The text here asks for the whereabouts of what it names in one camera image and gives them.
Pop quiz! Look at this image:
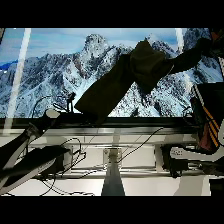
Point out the black cable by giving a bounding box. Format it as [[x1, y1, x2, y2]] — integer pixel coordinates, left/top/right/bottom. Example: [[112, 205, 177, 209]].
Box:
[[116, 126, 165, 164], [30, 95, 54, 119], [37, 168, 96, 197], [60, 136, 88, 169]]

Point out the dark olive garment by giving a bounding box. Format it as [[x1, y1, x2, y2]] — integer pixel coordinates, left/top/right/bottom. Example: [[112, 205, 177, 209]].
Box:
[[73, 39, 214, 125]]

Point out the black garment with orange stripes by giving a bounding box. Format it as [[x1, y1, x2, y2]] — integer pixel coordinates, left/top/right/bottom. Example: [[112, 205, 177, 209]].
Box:
[[189, 82, 224, 155]]

